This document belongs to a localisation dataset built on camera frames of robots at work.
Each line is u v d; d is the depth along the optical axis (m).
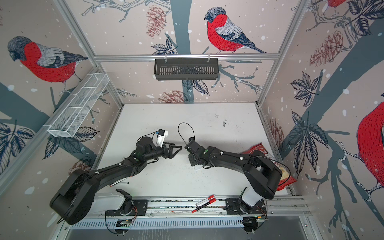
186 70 1.07
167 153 0.73
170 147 0.73
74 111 0.76
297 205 0.76
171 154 0.73
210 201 0.76
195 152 0.66
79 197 0.42
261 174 0.44
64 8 0.72
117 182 0.56
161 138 0.76
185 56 0.96
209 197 0.77
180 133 0.68
